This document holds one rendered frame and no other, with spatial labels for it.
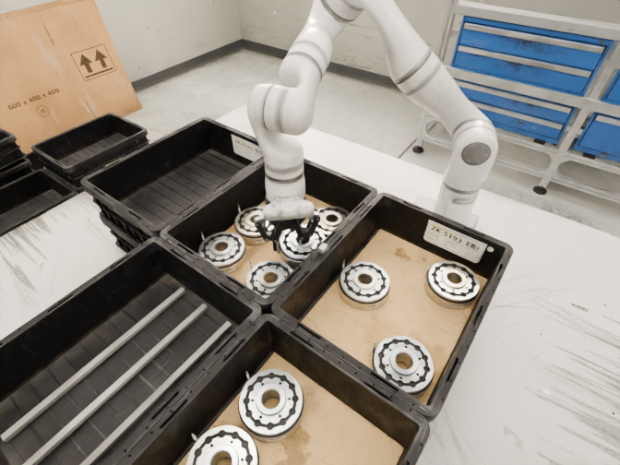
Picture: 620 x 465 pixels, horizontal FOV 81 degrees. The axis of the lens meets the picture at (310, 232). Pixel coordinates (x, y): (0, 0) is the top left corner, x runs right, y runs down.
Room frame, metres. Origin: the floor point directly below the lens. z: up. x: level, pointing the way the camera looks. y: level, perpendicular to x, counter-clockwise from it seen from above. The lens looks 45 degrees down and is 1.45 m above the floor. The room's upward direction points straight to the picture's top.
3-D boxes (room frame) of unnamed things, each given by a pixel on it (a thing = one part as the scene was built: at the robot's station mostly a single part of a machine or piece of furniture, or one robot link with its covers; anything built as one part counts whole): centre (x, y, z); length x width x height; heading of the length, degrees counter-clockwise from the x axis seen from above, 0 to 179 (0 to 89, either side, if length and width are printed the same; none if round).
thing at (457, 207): (0.73, -0.38, 0.81); 0.09 x 0.09 x 0.17; 61
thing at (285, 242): (0.55, 0.02, 0.88); 0.10 x 0.10 x 0.01
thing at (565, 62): (2.06, -1.14, 0.60); 0.72 x 0.03 x 0.56; 55
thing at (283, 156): (0.55, 0.05, 1.14); 0.09 x 0.07 x 0.15; 68
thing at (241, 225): (0.63, 0.13, 0.86); 0.10 x 0.10 x 0.01
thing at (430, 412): (0.41, -0.17, 0.92); 0.40 x 0.30 x 0.02; 144
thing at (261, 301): (0.59, 0.07, 0.92); 0.40 x 0.30 x 0.02; 144
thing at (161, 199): (0.77, 0.32, 0.87); 0.40 x 0.30 x 0.11; 144
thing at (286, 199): (0.52, 0.04, 1.05); 0.11 x 0.09 x 0.06; 8
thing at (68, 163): (1.47, 1.00, 0.37); 0.40 x 0.30 x 0.45; 145
